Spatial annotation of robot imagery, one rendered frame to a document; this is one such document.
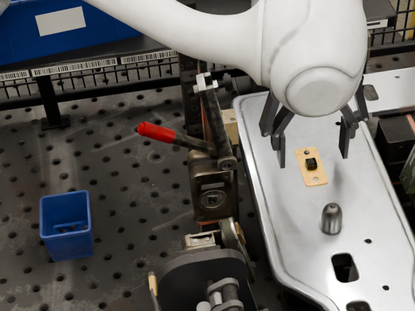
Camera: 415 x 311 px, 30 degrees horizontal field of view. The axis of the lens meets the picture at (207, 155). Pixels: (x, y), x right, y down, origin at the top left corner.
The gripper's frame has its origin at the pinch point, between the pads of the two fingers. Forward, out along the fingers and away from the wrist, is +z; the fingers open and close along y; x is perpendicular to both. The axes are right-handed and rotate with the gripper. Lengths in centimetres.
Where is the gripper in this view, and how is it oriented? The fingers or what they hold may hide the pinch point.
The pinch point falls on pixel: (312, 147)
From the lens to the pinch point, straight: 124.3
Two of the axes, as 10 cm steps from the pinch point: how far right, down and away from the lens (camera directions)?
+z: 0.6, 6.9, 7.2
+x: -1.5, -7.1, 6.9
